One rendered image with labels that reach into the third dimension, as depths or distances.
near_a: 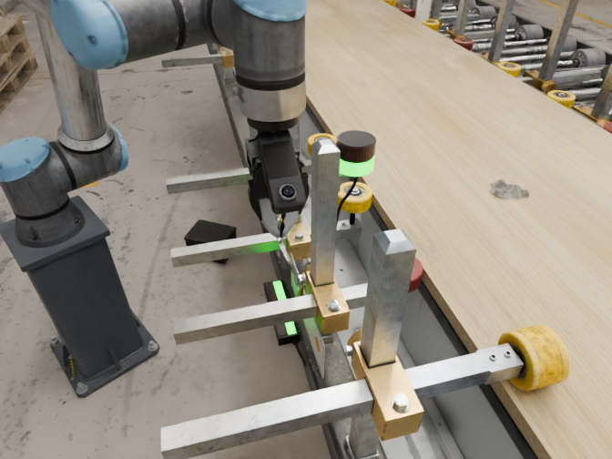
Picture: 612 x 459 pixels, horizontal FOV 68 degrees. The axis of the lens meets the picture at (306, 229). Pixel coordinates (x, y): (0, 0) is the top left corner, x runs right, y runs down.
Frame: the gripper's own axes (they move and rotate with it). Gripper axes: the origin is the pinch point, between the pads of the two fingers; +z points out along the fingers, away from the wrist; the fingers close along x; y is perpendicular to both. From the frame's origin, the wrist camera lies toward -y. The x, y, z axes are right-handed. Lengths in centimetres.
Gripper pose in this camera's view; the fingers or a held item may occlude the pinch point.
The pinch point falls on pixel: (280, 234)
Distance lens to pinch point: 73.1
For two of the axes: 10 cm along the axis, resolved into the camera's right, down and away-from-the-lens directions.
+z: 0.0, 7.8, 6.3
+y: -2.5, -6.1, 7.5
